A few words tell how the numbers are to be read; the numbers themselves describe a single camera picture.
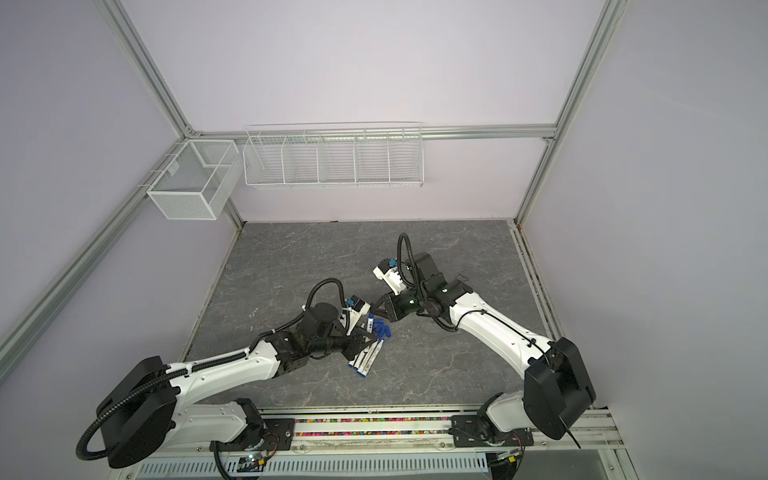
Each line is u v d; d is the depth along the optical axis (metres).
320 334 0.64
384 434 0.75
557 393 0.41
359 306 0.72
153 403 0.41
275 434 0.74
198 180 0.98
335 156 0.99
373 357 0.86
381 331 0.91
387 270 0.71
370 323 0.77
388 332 0.91
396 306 0.68
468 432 0.70
